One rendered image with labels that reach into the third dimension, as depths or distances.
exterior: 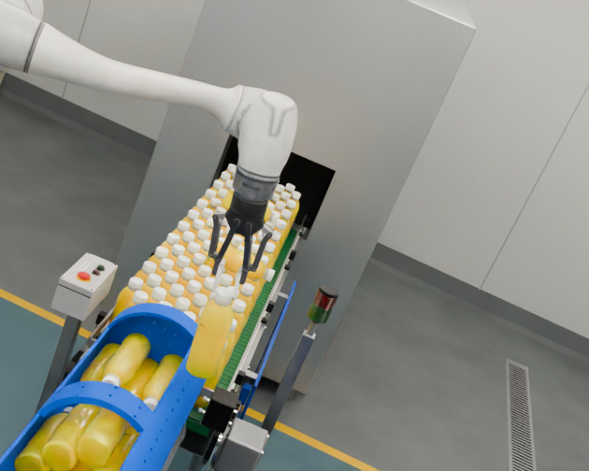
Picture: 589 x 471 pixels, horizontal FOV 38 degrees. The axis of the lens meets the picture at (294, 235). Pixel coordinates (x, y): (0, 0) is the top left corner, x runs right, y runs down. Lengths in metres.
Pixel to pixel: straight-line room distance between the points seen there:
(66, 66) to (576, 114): 4.78
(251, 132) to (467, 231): 4.67
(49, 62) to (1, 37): 0.09
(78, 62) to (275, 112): 0.38
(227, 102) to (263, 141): 0.18
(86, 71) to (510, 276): 5.02
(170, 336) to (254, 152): 0.69
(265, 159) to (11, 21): 0.53
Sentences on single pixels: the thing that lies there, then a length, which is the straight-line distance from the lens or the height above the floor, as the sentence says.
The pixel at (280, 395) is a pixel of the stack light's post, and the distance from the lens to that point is 2.69.
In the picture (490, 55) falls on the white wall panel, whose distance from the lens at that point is 6.00.
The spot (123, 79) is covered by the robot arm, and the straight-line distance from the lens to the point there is 1.68.
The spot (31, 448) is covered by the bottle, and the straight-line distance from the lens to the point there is 1.84.
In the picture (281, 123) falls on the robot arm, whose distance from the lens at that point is 1.67.
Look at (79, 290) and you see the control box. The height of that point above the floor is 1.09.
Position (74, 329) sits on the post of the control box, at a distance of 2.56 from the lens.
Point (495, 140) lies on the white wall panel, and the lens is 6.09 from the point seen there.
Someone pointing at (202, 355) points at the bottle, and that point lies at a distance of 1.90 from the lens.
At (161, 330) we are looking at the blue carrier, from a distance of 2.20.
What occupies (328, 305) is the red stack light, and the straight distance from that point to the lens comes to 2.52.
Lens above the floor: 2.29
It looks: 22 degrees down
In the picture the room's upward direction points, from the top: 23 degrees clockwise
